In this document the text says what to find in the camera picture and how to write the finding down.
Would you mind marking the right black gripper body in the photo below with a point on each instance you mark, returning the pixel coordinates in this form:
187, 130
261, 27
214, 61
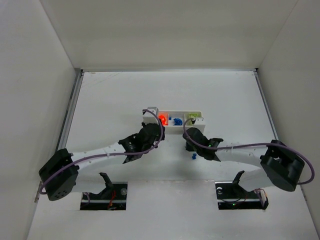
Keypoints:
193, 133

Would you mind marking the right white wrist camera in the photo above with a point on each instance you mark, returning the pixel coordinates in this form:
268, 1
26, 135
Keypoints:
199, 123

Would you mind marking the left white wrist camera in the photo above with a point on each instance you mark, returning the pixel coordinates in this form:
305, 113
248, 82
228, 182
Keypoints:
150, 116

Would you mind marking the white three-compartment tray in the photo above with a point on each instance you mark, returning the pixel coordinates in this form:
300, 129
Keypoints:
170, 129

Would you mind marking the green lego brick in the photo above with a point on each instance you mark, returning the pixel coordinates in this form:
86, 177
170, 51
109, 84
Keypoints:
194, 115

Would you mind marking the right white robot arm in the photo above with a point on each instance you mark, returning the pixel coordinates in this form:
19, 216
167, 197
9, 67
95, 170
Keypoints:
277, 165

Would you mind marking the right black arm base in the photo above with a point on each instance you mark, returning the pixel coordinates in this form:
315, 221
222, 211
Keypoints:
231, 196

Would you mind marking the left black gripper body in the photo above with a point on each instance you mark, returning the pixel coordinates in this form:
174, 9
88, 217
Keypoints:
155, 128

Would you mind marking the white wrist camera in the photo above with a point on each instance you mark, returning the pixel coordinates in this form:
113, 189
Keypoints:
199, 123
150, 116

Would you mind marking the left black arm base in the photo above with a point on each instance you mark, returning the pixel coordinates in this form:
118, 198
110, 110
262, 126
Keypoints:
113, 197

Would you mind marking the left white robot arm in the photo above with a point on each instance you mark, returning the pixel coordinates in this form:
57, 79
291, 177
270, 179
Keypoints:
63, 173

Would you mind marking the orange dome lego piece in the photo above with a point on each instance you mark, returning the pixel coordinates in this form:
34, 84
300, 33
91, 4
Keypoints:
164, 119

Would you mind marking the blue arch lego piece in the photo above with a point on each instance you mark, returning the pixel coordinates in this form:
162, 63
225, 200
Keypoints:
177, 122

